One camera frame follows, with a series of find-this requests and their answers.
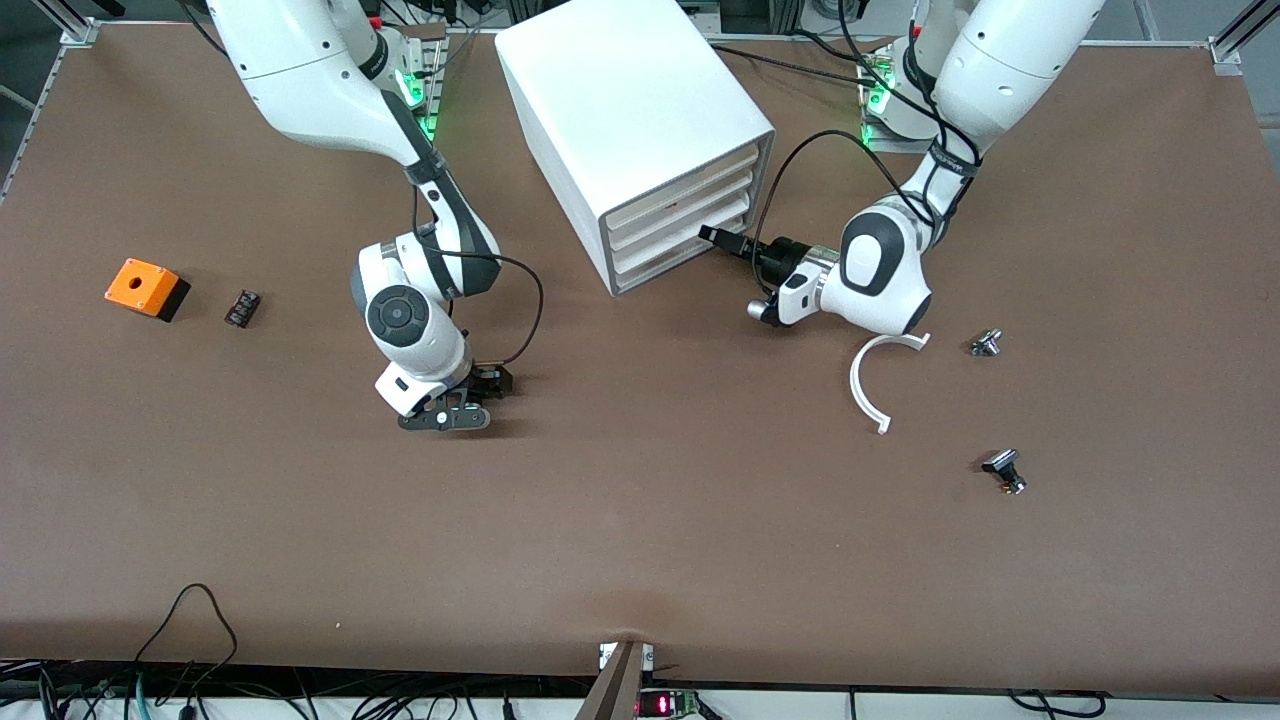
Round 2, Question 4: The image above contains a white plastic drawer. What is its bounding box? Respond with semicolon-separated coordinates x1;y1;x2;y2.
605;143;762;233
608;167;757;252
612;215;752;292
610;190;754;273

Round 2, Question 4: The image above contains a white drawer cabinet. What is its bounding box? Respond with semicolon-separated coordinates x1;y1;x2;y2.
494;0;778;298

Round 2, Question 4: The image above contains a black square push button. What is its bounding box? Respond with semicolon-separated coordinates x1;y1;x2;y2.
980;448;1028;496

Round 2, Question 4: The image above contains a red LED display device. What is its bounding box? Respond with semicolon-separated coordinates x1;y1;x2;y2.
636;688;703;719

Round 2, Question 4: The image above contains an orange box with hole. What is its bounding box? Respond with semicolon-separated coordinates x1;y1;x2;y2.
104;258;192;323

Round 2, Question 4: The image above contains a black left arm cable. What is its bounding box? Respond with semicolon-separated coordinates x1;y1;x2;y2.
756;127;947;297

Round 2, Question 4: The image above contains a white curved half ring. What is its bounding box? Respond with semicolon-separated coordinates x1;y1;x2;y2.
849;332;933;436

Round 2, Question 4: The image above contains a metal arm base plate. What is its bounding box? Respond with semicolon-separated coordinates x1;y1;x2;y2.
395;24;447;142
861;42;946;154

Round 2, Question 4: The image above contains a black table cable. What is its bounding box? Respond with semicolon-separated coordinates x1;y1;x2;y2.
711;42;883;87

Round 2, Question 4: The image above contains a brown camera post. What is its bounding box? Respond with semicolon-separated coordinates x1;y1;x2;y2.
574;641;647;720

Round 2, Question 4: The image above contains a black looped cable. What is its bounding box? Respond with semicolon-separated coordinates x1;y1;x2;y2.
133;584;240;669

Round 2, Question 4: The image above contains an aluminium frame profile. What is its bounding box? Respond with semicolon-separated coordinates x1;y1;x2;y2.
30;0;102;47
1208;0;1280;77

